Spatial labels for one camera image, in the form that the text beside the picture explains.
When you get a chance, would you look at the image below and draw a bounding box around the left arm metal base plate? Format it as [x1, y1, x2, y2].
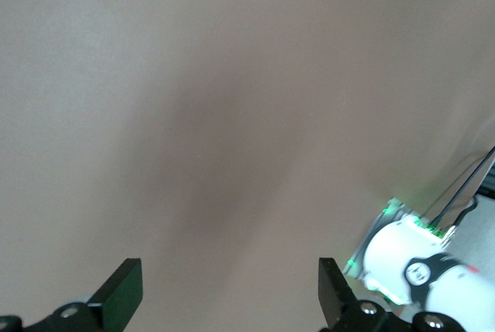
[346, 197, 418, 279]

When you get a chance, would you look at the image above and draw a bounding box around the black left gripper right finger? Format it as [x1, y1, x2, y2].
[318, 257, 469, 332]

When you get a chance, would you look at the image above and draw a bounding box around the thin black table cable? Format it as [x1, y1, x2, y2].
[428, 145, 495, 229]

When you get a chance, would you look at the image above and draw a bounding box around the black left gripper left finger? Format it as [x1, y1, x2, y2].
[23, 257, 144, 332]

